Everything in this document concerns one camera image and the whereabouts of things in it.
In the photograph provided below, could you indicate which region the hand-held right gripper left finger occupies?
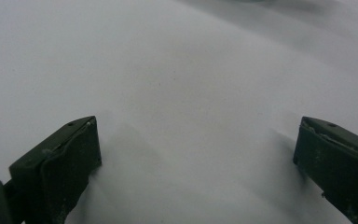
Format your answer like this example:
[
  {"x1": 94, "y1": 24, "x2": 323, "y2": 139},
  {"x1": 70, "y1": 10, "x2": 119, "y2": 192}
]
[{"x1": 8, "y1": 115, "x2": 103, "y2": 224}]

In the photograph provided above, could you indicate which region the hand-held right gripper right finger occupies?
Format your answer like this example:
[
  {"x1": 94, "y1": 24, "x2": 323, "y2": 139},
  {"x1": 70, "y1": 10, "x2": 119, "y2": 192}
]
[{"x1": 293, "y1": 116, "x2": 358, "y2": 224}]

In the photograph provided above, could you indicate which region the white table mat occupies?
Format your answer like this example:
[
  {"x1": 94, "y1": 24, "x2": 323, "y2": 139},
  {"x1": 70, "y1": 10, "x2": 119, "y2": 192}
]
[{"x1": 0, "y1": 0, "x2": 358, "y2": 224}]

